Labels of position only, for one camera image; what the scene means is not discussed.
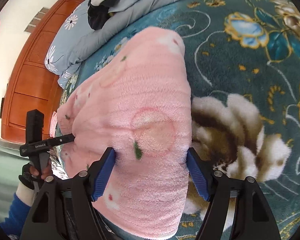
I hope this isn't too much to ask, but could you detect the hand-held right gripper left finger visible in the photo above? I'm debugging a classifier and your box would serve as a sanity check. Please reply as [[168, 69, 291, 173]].
[[21, 147, 115, 240]]

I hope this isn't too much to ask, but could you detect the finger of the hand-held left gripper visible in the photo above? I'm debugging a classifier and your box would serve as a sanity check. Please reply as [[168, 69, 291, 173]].
[[52, 133, 76, 147]]

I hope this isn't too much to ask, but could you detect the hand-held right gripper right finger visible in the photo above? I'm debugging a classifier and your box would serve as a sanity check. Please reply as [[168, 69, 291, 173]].
[[187, 147, 282, 240]]

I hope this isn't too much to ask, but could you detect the pink floral fleece top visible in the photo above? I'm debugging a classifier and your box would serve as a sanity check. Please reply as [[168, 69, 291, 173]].
[[56, 27, 193, 239]]

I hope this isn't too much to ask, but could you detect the pile of assorted clothes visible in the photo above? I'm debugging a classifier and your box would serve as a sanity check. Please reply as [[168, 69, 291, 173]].
[[87, 0, 124, 31]]

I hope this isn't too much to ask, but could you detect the person's left hand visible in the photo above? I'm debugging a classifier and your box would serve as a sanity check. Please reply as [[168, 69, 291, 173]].
[[18, 159, 53, 189]]

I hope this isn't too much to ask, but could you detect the wooden headboard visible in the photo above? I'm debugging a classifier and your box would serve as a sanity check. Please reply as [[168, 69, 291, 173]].
[[0, 0, 87, 146]]

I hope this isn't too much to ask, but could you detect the grey-blue floral quilt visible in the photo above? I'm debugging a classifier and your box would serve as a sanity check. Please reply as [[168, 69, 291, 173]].
[[44, 0, 285, 87]]

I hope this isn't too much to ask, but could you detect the teal floral blanket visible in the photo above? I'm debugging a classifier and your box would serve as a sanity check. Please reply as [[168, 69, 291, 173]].
[[51, 0, 300, 240]]

